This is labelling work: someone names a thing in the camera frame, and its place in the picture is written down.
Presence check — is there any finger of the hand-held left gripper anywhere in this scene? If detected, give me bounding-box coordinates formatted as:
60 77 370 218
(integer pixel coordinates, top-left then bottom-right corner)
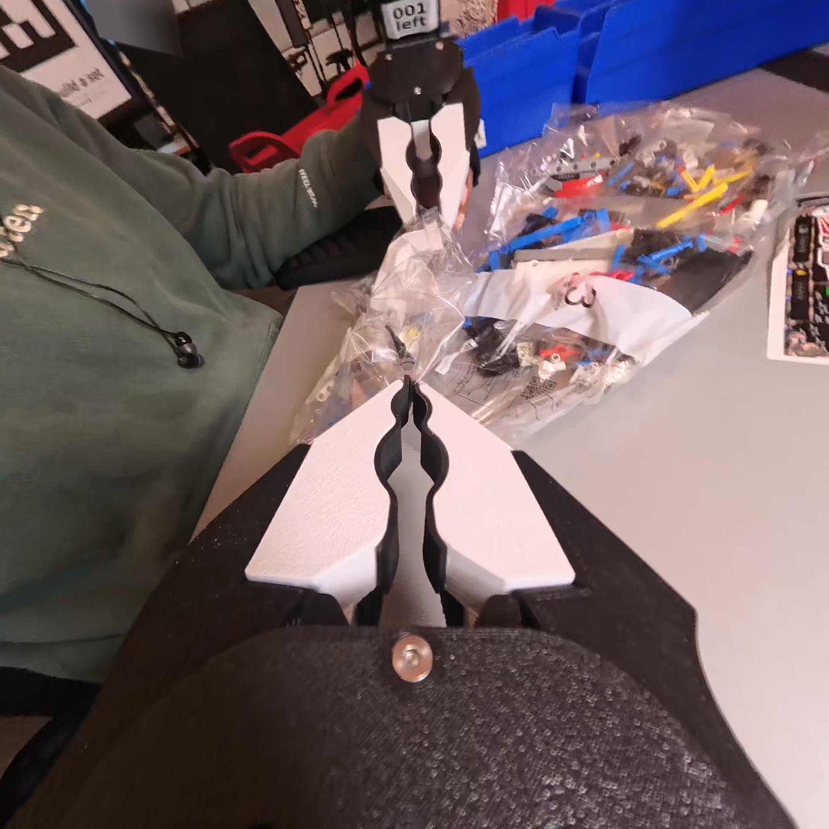
427 101 479 232
377 117 430 225

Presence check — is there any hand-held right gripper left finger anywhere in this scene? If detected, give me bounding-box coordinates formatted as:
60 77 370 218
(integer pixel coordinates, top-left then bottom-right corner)
244 379 415 627

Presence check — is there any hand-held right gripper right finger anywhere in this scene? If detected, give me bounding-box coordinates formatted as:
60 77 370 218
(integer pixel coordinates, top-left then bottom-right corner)
414 381 579 627

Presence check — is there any small clear plastic bag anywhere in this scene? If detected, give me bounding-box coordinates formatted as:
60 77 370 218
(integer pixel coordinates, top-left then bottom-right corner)
291 209 483 444

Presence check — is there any person's left forearm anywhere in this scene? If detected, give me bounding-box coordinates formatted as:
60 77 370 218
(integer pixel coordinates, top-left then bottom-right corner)
194 110 391 290

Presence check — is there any lego parts bag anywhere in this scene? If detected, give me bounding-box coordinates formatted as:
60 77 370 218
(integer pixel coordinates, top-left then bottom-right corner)
447 104 818 431

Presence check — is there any black chair armrest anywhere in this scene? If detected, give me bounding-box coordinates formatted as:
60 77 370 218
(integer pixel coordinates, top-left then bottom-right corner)
275 207 404 290

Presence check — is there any black framed marker sign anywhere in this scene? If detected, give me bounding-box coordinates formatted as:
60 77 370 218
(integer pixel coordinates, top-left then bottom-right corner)
0 0 134 121

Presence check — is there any holographic sticker sheet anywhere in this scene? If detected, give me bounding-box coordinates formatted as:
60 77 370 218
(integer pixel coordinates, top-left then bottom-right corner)
767 207 829 361

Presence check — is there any black earphone cable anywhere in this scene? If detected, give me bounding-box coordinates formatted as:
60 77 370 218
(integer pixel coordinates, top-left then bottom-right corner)
0 249 206 371

